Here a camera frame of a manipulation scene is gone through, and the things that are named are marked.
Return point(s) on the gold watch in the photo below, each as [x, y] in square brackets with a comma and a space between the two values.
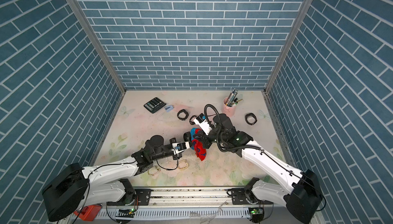
[183, 164]
[155, 170]

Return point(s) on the light blue stapler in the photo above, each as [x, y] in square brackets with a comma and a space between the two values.
[169, 108]

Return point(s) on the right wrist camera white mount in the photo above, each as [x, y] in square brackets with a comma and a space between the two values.
[202, 122]

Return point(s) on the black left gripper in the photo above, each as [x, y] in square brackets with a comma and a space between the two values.
[176, 158]

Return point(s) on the red blue towel cloth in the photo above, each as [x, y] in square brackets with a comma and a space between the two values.
[197, 145]

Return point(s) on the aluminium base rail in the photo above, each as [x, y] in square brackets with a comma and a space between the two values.
[206, 203]

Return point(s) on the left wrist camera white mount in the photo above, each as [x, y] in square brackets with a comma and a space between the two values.
[180, 147]

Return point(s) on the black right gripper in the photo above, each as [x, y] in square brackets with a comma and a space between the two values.
[204, 139]

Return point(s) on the red box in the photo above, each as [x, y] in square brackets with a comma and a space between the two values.
[88, 213]

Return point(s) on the pink pen holder cup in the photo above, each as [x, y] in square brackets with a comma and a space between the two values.
[228, 110]

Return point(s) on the black desktop calculator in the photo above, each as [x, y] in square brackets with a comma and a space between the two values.
[154, 105]

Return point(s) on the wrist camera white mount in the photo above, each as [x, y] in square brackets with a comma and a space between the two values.
[202, 122]
[180, 147]

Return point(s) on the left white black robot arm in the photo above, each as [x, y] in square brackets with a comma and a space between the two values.
[77, 187]

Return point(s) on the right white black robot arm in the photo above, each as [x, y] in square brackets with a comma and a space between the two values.
[270, 168]

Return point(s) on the pens in cup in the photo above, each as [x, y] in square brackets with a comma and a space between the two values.
[232, 98]

